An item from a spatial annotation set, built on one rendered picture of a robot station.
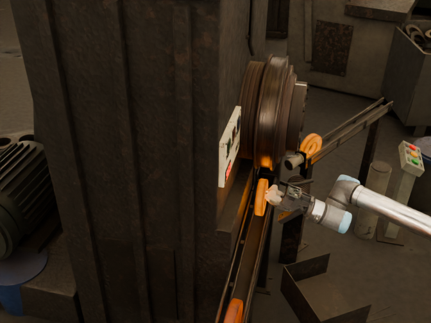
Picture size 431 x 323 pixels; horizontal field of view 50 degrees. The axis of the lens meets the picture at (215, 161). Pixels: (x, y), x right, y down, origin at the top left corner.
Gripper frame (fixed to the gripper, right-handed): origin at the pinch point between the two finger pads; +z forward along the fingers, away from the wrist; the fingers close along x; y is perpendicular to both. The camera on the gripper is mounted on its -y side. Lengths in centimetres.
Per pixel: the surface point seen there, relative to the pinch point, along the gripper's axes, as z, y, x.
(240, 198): 7.7, 0.7, 9.2
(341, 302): -42, -14, 26
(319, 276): -33.1, -14.9, 16.5
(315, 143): -21, -6, -65
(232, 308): -2, -8, 53
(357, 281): -75, -66, -43
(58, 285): 72, -83, 22
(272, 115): 9.2, 35.9, 1.2
